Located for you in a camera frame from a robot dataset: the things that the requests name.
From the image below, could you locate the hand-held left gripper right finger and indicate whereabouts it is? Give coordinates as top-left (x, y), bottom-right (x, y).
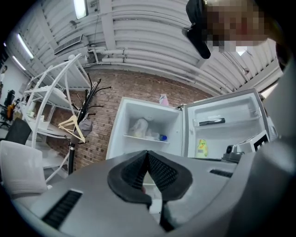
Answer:
top-left (147, 150), bottom-right (193, 232)

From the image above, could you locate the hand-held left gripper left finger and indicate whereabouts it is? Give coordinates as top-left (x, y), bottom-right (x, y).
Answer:
top-left (107, 150), bottom-right (153, 206)

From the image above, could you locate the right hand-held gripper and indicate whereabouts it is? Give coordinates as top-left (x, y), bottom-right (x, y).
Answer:
top-left (222, 130), bottom-right (271, 163)

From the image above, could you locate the white fridge shelf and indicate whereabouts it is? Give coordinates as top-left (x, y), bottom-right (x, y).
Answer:
top-left (123, 134), bottom-right (171, 144)

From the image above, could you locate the white fridge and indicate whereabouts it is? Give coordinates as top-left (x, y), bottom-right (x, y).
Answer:
top-left (105, 95), bottom-right (185, 161)

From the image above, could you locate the white fridge door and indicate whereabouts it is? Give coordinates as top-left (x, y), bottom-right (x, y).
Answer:
top-left (183, 87), bottom-right (271, 161)

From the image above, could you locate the clear door bin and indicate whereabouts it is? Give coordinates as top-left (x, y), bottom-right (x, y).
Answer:
top-left (192, 106), bottom-right (261, 127)

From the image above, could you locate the yellow green patterned carton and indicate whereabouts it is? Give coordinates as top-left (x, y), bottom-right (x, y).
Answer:
top-left (195, 138), bottom-right (209, 158)

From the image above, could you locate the black tube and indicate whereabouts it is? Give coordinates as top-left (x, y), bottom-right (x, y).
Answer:
top-left (198, 118), bottom-right (226, 126)

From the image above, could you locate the white food packet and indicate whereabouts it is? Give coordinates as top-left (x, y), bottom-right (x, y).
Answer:
top-left (145, 131), bottom-right (160, 141)

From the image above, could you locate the clear plastic bag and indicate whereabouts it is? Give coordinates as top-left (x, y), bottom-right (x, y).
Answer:
top-left (128, 118), bottom-right (149, 139)

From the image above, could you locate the grey cloth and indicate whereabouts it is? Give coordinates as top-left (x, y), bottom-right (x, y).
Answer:
top-left (73, 118), bottom-right (93, 140)

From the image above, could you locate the wooden clothes hanger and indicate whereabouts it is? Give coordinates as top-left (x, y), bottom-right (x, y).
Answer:
top-left (57, 115), bottom-right (86, 143)

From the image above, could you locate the pink spray bottle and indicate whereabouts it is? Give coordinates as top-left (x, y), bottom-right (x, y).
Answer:
top-left (158, 93), bottom-right (170, 106)

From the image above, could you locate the black coat rack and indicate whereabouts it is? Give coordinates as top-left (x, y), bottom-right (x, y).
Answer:
top-left (66, 73), bottom-right (112, 175)

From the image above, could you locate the clear storage container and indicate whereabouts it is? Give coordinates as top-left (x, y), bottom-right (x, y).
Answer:
top-left (38, 115), bottom-right (50, 131)

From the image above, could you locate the white cushioned chair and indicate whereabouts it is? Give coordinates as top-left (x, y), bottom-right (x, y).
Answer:
top-left (0, 139), bottom-right (49, 199)

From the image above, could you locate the white metal shelving unit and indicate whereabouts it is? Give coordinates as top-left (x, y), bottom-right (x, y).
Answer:
top-left (21, 53), bottom-right (91, 184)

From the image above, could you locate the black mesh chair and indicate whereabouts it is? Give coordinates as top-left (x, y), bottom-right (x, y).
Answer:
top-left (4, 117), bottom-right (32, 146)

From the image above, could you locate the white ceiling pipe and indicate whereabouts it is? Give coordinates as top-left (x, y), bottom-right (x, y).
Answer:
top-left (88, 47), bottom-right (202, 67)
top-left (100, 56), bottom-right (231, 94)

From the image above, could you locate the person's head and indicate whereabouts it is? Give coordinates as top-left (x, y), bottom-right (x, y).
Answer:
top-left (203, 0), bottom-right (285, 54)

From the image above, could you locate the black orange office chair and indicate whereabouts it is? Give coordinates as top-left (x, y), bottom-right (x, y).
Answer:
top-left (0, 89), bottom-right (16, 127)

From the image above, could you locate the white air conditioner vent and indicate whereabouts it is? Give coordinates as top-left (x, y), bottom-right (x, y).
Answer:
top-left (53, 34), bottom-right (90, 56)

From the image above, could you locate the long ceiling light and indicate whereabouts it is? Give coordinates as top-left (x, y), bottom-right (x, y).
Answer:
top-left (11, 55), bottom-right (27, 71)
top-left (73, 0), bottom-right (89, 20)
top-left (17, 33), bottom-right (35, 59)

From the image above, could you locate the black head camera strap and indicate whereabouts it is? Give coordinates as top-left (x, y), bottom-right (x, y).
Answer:
top-left (182, 0), bottom-right (212, 60)

